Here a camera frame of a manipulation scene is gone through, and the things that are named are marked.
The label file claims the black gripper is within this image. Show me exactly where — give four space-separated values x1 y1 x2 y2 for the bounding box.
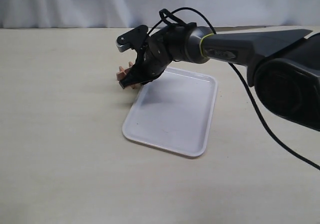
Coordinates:
119 25 192 89

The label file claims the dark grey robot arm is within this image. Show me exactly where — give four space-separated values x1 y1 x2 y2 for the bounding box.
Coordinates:
116 23 320 130

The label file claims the white rectangular plastic tray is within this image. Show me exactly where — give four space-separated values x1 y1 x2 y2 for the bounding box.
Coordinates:
122 68 218 158

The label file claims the white backdrop curtain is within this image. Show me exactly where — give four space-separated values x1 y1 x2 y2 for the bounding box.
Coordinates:
0 0 320 28

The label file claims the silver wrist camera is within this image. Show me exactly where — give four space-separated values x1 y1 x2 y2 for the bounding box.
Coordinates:
116 25 149 53

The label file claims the black cable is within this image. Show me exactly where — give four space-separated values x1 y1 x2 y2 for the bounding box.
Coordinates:
147 7 320 171

